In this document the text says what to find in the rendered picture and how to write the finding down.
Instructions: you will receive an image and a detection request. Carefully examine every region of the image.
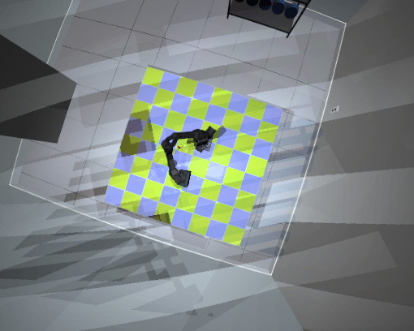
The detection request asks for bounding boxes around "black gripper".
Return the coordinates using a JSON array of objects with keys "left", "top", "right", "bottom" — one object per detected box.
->
[{"left": 195, "top": 136, "right": 212, "bottom": 153}]

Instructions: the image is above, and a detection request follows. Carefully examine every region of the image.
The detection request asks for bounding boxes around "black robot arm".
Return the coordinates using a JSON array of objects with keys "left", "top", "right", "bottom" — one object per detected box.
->
[{"left": 161, "top": 126, "right": 215, "bottom": 183}]

